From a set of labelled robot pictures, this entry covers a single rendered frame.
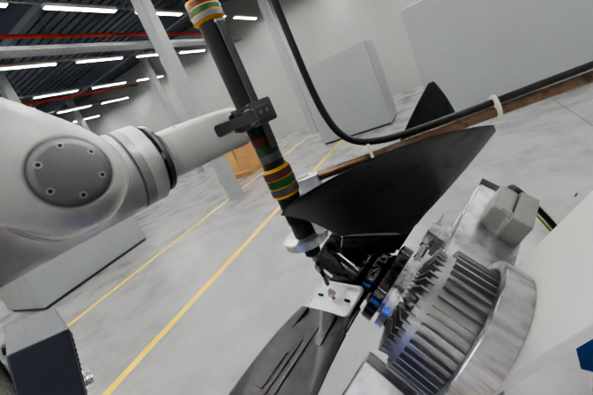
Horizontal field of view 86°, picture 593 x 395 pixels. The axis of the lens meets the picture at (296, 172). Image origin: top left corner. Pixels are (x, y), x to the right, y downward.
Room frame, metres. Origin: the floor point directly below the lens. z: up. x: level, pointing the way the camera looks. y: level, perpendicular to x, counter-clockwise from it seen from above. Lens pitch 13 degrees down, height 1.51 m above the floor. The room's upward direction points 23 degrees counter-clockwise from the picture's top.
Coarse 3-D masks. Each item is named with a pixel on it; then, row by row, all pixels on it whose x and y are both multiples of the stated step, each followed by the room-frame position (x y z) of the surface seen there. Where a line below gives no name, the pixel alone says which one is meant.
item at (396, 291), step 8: (416, 256) 0.48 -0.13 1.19; (408, 264) 0.48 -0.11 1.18; (416, 264) 0.45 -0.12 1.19; (408, 272) 0.44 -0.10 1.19; (400, 280) 0.45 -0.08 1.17; (408, 280) 0.43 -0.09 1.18; (392, 288) 0.45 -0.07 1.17; (400, 288) 0.43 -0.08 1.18; (392, 296) 0.43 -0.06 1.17; (400, 296) 0.42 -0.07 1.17; (384, 304) 0.45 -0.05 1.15; (392, 304) 0.42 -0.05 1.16; (384, 312) 0.43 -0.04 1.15; (376, 320) 0.44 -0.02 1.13; (384, 320) 0.43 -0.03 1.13
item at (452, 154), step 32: (480, 128) 0.29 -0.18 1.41; (384, 160) 0.28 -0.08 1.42; (416, 160) 0.30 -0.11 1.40; (448, 160) 0.31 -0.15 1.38; (320, 192) 0.28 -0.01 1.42; (352, 192) 0.32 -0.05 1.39; (384, 192) 0.34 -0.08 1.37; (416, 192) 0.35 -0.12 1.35; (320, 224) 0.38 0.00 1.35; (352, 224) 0.40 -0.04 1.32; (384, 224) 0.41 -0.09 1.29
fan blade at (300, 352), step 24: (312, 312) 0.44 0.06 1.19; (288, 336) 0.42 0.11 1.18; (312, 336) 0.40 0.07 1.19; (336, 336) 0.38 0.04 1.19; (264, 360) 0.41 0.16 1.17; (288, 360) 0.38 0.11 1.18; (312, 360) 0.36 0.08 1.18; (240, 384) 0.40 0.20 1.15; (264, 384) 0.36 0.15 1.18; (288, 384) 0.34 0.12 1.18; (312, 384) 0.32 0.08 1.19
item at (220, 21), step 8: (224, 24) 0.45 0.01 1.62; (224, 32) 0.44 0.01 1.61; (224, 40) 0.44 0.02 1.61; (232, 48) 0.44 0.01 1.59; (232, 56) 0.44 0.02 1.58; (240, 64) 0.44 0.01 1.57; (240, 72) 0.44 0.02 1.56; (248, 80) 0.45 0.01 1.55; (248, 88) 0.44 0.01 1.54; (256, 96) 0.45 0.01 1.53; (264, 128) 0.44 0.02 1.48; (272, 136) 0.45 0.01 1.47; (272, 144) 0.44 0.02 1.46
